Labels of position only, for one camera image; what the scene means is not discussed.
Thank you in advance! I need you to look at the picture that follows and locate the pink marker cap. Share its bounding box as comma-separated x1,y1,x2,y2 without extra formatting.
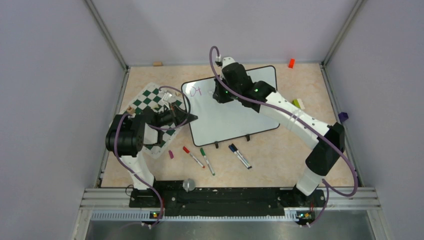
168,150,174,159

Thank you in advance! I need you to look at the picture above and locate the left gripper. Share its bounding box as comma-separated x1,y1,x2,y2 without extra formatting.
154,102,198,128

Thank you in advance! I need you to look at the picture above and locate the green whiteboard marker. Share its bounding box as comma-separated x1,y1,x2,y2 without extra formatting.
200,147,216,176

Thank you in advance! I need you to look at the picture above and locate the green white toy block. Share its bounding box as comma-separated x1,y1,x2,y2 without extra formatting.
292,98,305,110

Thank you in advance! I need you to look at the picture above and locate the red whiteboard marker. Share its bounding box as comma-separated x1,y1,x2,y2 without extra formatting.
182,146,205,169

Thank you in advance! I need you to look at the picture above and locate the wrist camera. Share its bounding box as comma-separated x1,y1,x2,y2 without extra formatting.
215,55,236,68
162,91,173,103

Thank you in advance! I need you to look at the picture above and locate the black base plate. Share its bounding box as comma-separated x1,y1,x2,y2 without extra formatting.
129,180,325,217

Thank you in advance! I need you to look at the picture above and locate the whiteboard metal stand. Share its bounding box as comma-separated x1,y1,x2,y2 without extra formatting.
213,134,251,149

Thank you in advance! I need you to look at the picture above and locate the wooden chess piece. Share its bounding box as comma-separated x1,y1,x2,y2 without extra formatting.
126,107,135,115

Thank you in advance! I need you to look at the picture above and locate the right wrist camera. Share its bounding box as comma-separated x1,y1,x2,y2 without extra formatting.
215,55,236,68

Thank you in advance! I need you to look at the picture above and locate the purple object at edge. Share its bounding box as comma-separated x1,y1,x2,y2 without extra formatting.
338,112,349,123

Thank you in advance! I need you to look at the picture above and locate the blue whiteboard marker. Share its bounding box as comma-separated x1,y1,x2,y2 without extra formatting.
228,145,249,169

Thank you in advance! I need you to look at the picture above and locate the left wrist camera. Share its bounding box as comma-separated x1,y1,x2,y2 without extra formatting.
162,91,173,103

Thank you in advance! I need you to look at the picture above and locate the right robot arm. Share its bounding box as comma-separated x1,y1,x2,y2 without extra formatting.
213,57,345,206

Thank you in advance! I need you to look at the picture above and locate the whiteboard with black frame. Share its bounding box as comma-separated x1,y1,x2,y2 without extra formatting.
180,76,280,147

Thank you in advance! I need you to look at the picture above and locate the orange toy block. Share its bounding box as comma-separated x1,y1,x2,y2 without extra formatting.
288,58,296,69

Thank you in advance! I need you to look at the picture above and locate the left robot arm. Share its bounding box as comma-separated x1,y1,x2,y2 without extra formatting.
105,102,199,207

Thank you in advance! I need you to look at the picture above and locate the green white chessboard mat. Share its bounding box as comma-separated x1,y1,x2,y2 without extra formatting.
119,82,185,159

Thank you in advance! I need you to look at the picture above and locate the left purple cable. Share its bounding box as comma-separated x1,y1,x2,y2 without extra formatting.
113,85,193,229

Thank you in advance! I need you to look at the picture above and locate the grey round knob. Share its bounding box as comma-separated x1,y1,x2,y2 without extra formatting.
182,178,196,192

